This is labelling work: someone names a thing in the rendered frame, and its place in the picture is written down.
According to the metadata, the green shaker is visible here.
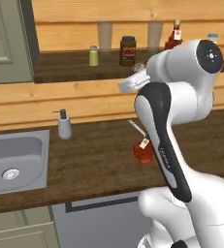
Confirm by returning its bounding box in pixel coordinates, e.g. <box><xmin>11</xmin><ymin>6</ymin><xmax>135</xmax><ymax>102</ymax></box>
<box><xmin>88</xmin><ymin>45</ymin><xmax>100</xmax><ymax>68</ymax></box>

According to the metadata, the jar with blue lid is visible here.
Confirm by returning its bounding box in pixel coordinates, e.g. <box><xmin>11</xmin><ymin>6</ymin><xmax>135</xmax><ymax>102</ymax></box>
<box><xmin>208</xmin><ymin>32</ymin><xmax>219</xmax><ymax>46</ymax></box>

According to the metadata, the dark jar with red label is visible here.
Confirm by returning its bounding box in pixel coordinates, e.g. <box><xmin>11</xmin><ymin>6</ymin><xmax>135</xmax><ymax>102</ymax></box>
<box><xmin>118</xmin><ymin>35</ymin><xmax>138</xmax><ymax>68</ymax></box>

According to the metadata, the grey dishwasher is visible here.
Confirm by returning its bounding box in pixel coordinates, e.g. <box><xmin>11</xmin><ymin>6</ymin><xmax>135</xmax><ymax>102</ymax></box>
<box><xmin>50</xmin><ymin>191</ymin><xmax>152</xmax><ymax>248</ymax></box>

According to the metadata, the white soap dispenser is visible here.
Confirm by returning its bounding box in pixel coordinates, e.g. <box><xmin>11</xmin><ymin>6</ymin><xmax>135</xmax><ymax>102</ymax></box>
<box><xmin>52</xmin><ymin>108</ymin><xmax>74</xmax><ymax>140</ymax></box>

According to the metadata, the grey-green cabinet door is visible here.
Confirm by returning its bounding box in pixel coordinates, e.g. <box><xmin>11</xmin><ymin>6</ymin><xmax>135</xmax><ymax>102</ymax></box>
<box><xmin>0</xmin><ymin>0</ymin><xmax>41</xmax><ymax>85</ymax></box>
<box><xmin>0</xmin><ymin>221</ymin><xmax>61</xmax><ymax>248</ymax></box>

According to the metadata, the dark wooden cabinet shelf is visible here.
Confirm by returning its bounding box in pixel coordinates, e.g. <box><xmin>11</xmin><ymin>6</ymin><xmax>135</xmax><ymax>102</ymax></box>
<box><xmin>33</xmin><ymin>47</ymin><xmax>224</xmax><ymax>84</ymax></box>

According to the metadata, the grey-green drawer front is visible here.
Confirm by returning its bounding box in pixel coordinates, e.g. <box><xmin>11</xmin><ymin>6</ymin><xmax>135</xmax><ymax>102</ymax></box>
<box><xmin>0</xmin><ymin>205</ymin><xmax>55</xmax><ymax>234</ymax></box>

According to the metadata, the grey-green lower cabinet door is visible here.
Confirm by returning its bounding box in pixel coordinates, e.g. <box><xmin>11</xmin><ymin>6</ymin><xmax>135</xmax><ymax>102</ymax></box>
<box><xmin>0</xmin><ymin>221</ymin><xmax>61</xmax><ymax>248</ymax></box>

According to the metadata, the red condiment bottle with tag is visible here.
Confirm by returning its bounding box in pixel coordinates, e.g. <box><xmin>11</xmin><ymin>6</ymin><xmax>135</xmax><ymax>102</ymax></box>
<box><xmin>164</xmin><ymin>18</ymin><xmax>183</xmax><ymax>51</ymax></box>
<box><xmin>127</xmin><ymin>118</ymin><xmax>156</xmax><ymax>165</ymax></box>

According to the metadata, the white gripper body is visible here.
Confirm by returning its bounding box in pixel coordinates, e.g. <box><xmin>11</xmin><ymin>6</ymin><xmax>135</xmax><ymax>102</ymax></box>
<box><xmin>118</xmin><ymin>69</ymin><xmax>152</xmax><ymax>95</ymax></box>

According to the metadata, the grey steel sink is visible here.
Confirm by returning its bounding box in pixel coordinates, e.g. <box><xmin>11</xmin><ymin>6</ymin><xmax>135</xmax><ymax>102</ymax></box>
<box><xmin>0</xmin><ymin>129</ymin><xmax>50</xmax><ymax>198</ymax></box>

